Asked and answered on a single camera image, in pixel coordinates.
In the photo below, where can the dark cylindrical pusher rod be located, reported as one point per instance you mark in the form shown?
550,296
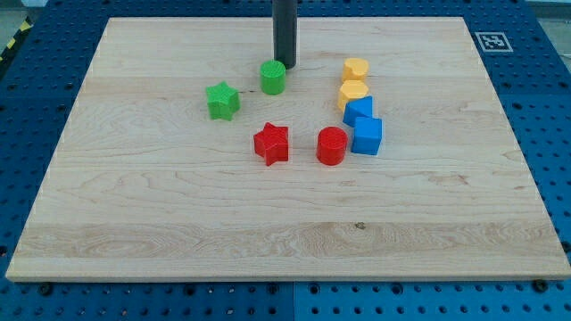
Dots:
284,20

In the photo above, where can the red star block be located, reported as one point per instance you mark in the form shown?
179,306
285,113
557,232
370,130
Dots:
272,143

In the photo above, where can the green star block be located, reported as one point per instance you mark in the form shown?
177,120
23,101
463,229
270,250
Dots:
222,100

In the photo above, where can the green cylinder block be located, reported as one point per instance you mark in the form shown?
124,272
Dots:
273,77

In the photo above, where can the yellow heart block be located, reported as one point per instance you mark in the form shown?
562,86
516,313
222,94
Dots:
355,69

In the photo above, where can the yellow hexagon block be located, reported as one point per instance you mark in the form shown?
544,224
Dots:
351,90

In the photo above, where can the blue triangle block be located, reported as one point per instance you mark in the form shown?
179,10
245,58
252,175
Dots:
362,107

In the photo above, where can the red cylinder block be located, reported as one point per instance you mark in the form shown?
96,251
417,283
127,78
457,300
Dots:
331,145

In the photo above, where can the blue cube block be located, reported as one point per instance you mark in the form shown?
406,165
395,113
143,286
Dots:
367,135

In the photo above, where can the wooden board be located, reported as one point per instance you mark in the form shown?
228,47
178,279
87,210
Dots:
145,187

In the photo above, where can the white fiducial marker tag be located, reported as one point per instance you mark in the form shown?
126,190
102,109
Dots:
493,42

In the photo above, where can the yellow black hazard tape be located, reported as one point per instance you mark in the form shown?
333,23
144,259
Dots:
16,41

